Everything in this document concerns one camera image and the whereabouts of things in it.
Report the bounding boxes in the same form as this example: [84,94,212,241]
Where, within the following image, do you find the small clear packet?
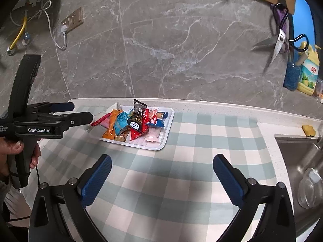
[313,78,323,99]

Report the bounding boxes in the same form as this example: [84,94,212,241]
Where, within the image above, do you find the white heater cable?
[9,1,52,27]

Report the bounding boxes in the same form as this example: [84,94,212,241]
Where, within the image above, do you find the light blue snack packet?
[114,111,135,135]

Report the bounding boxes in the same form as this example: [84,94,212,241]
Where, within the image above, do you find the orange snack packet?
[102,109,124,140]

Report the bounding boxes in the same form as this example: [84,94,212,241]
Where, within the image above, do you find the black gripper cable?
[0,165,40,223]

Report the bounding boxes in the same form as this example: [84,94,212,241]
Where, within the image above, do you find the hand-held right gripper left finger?
[30,154,113,242]

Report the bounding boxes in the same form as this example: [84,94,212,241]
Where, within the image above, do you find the white plug with cable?
[40,0,68,50]

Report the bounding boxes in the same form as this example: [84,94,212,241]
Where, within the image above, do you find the pale pink snack packet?
[144,127,162,142]

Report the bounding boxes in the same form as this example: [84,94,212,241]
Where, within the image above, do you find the yellow detergent bottle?
[297,44,321,96]

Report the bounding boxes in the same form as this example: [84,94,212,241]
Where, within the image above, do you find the steel sink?
[274,134,323,235]

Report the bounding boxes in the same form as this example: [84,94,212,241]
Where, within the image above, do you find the yellow gas hose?
[6,15,28,56]

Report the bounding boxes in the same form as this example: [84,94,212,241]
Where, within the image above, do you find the blue cake snack packet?
[147,111,169,128]

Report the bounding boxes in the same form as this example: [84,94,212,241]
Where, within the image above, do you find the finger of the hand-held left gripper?
[28,102,76,114]
[38,111,93,132]

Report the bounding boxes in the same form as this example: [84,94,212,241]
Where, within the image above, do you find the yellow sponge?
[302,124,317,137]

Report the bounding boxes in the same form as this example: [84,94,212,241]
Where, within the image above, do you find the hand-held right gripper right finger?
[213,154,296,242]

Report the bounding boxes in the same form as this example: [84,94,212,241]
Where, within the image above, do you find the long black snack packet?
[126,99,148,133]

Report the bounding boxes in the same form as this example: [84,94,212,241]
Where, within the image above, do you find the kitchen scissors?
[264,0,291,69]

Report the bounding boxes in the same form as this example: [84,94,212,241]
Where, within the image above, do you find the gold wall socket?
[61,7,84,31]

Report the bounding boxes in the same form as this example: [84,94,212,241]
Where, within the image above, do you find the white plastic tray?
[99,105,175,150]

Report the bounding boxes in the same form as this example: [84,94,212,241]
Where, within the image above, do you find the person's left hand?
[0,137,41,180]

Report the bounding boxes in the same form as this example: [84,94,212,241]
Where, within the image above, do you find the clear glass bowl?
[297,167,323,209]

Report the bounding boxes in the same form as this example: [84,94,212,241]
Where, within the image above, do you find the small gold brown snack packet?
[114,131,131,142]

